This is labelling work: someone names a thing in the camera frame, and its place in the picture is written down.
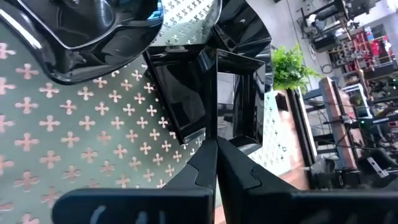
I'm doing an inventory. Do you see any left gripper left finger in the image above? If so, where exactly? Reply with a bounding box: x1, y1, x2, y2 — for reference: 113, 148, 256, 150
52, 139, 218, 224

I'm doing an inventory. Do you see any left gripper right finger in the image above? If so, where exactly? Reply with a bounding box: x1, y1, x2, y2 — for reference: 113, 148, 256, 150
217, 138, 398, 224

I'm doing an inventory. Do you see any black cup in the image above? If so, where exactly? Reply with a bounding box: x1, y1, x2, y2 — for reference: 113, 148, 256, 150
143, 45, 218, 146

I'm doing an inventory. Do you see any small square black plate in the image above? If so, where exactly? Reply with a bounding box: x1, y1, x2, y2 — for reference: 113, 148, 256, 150
215, 49, 267, 156

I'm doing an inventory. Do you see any black square flared plate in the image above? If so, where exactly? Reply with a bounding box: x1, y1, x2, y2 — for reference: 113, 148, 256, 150
205, 0, 275, 93

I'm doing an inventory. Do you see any black wavy-edged plate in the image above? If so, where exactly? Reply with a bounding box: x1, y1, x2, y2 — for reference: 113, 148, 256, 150
0, 0, 165, 86

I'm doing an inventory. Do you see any pale green perforated shelf rack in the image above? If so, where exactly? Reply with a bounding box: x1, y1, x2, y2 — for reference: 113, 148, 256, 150
0, 0, 299, 224

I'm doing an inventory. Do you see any small green potted plant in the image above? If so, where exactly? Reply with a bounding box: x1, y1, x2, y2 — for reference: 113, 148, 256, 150
271, 43, 323, 94

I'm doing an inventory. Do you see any red storage shelving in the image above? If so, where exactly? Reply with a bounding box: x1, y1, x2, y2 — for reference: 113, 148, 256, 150
329, 26, 398, 75

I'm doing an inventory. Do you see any black equipment stand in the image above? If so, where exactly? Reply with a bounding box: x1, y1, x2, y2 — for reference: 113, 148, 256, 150
298, 0, 379, 54

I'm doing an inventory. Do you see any black aluminium table frame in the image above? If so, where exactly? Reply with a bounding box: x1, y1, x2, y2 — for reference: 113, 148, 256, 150
275, 86, 318, 187

